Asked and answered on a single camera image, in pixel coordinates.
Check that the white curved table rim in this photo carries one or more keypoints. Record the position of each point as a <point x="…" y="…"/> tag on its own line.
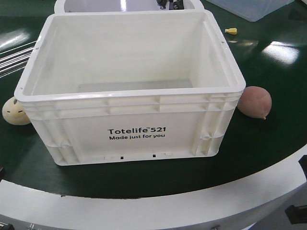
<point x="231" y="206"/>

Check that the black bracket right edge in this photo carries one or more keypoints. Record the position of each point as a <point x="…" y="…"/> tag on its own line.
<point x="303" y="164"/>

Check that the white plastic tote box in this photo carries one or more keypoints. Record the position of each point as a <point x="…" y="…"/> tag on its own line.
<point x="130" y="86"/>

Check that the black clamp lower right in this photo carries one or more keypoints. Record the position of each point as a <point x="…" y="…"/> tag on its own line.
<point x="297" y="215"/>

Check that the white rounded tray behind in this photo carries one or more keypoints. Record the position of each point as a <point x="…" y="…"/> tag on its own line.
<point x="90" y="6"/>

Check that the small yellow plastic cap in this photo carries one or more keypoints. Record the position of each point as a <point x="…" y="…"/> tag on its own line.
<point x="231" y="31"/>

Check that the pink peach plush toy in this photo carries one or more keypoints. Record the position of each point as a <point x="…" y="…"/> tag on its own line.
<point x="255" y="102"/>

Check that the metal rods rack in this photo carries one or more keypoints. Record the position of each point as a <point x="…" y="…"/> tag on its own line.
<point x="15" y="59"/>

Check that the black robot base parts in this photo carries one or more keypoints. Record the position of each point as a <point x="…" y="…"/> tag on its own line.
<point x="170" y="4"/>

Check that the cream round plush toy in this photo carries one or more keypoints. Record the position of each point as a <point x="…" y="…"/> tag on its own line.
<point x="14" y="114"/>

